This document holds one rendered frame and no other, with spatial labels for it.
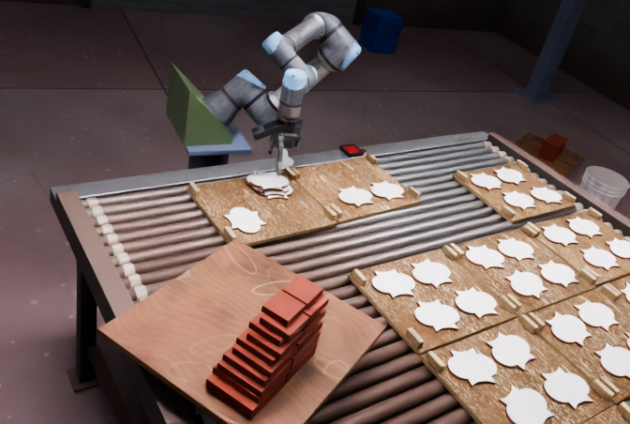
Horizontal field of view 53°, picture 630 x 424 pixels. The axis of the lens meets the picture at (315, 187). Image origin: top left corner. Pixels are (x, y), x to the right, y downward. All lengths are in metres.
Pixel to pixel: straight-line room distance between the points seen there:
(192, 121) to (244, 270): 0.98
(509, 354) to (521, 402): 0.17
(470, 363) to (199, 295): 0.75
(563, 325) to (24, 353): 2.09
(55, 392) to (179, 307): 1.26
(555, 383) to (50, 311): 2.14
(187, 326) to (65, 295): 1.67
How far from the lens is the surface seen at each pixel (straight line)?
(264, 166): 2.45
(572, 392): 1.91
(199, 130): 2.58
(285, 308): 1.34
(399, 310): 1.90
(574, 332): 2.11
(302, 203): 2.24
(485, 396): 1.78
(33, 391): 2.80
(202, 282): 1.67
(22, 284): 3.24
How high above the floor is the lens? 2.14
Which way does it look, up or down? 31 degrees down
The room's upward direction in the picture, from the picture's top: 13 degrees clockwise
